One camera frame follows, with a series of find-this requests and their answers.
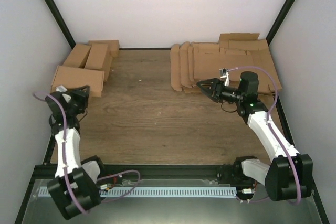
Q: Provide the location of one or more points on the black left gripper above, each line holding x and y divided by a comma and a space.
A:
83, 96

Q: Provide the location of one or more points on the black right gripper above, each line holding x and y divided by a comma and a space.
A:
210, 91

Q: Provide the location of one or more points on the cardboard box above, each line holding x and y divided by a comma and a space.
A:
98, 57
78, 56
113, 46
107, 66
71, 78

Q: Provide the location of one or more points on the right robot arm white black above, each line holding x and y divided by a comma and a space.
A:
289, 175

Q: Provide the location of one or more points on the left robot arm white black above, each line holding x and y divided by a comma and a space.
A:
74, 189

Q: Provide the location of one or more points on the stack of flat cardboard blanks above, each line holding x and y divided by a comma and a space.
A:
197, 61

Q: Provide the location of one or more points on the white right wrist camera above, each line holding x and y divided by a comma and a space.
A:
224, 73

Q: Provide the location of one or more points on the black aluminium frame rail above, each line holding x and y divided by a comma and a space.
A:
146, 171

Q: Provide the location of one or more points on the light blue slotted cable duct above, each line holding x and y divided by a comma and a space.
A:
163, 192

